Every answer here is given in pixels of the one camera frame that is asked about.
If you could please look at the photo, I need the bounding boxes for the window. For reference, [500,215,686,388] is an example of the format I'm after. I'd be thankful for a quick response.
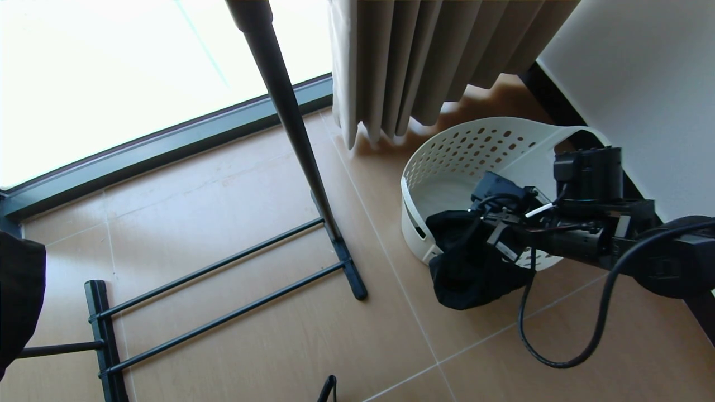
[0,0,334,221]

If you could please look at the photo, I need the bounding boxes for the black clothes rack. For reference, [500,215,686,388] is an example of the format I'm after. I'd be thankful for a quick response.
[17,0,368,402]

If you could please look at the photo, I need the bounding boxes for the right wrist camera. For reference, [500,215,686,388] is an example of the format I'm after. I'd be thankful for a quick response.
[471,171,541,214]

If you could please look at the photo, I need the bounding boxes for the white laundry basket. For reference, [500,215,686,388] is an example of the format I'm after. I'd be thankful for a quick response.
[401,116,613,271]

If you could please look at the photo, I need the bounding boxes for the black shorts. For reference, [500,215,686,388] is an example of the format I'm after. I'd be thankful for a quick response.
[0,232,47,380]

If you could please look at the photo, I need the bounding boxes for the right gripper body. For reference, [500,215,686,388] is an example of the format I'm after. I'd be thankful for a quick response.
[484,211,611,263]

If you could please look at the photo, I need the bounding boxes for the brown curtain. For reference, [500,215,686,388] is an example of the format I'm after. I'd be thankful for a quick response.
[328,0,581,150]

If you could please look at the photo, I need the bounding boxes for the black mesh garment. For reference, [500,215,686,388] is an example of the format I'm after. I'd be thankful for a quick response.
[426,209,538,311]

